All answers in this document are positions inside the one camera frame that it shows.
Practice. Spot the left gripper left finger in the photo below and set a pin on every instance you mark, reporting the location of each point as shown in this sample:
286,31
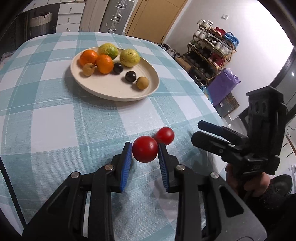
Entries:
123,166

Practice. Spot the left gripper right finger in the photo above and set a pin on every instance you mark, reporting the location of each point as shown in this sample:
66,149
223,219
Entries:
167,165

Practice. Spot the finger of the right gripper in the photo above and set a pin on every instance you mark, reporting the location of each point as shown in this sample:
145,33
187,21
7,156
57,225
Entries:
224,132

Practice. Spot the red cherry tomato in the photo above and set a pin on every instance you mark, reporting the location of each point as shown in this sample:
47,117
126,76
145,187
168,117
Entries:
145,149
164,135

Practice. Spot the brown longan fruit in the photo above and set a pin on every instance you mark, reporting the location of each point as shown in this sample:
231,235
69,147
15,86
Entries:
142,83
88,69

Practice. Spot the dark plum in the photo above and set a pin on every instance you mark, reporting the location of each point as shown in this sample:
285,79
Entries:
131,76
118,68

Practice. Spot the orange mandarin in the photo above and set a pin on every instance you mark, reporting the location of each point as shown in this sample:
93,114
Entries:
88,56
104,64

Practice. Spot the yellow lemon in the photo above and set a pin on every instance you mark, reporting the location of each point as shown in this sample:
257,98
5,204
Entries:
129,57

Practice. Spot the green yellow citrus fruit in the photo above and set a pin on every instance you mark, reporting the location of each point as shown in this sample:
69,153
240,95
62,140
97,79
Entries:
108,49

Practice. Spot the person's right hand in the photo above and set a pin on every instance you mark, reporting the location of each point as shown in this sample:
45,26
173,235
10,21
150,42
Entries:
255,185

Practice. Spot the purple bag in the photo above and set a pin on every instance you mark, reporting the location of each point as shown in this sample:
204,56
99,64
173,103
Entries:
222,85

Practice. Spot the cream round plate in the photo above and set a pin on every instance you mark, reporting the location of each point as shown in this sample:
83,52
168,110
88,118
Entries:
114,86

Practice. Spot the teal checked tablecloth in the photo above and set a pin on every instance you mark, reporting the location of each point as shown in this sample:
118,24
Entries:
51,127

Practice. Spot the wooden shoe rack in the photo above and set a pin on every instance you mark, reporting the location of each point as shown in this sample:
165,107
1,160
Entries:
210,49

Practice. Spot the wooden door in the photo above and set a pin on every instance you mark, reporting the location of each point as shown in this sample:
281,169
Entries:
151,20

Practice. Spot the silver suitcase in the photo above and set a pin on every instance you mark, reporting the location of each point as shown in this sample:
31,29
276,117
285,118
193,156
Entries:
116,16

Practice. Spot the beige suitcase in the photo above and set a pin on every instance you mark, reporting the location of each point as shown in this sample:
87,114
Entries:
92,15

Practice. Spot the white drawer cabinet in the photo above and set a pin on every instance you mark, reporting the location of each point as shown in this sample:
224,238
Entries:
69,17

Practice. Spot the woven laundry basket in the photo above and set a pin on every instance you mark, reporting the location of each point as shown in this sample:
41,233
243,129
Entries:
40,25

